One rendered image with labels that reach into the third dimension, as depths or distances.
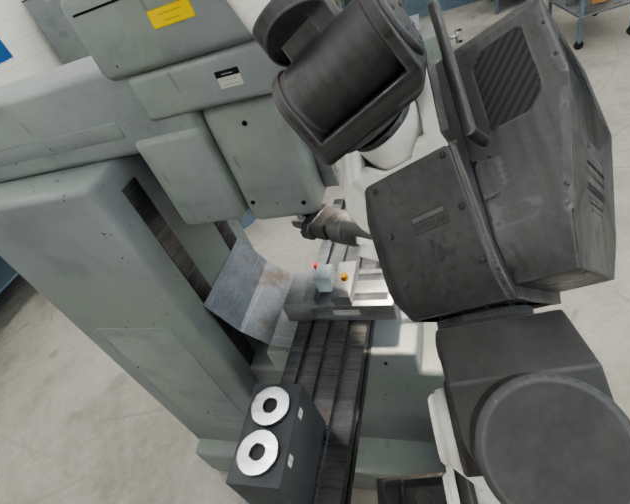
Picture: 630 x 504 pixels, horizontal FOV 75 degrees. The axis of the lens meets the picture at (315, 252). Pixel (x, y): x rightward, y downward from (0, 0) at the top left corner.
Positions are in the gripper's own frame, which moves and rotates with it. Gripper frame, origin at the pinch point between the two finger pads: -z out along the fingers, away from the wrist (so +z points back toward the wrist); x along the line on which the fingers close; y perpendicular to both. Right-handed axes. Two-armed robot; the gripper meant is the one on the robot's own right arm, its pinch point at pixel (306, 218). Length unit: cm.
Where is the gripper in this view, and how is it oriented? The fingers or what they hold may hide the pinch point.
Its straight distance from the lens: 116.5
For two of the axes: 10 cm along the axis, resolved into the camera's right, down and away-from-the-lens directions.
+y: 3.1, 7.2, 6.2
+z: 7.5, 2.1, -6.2
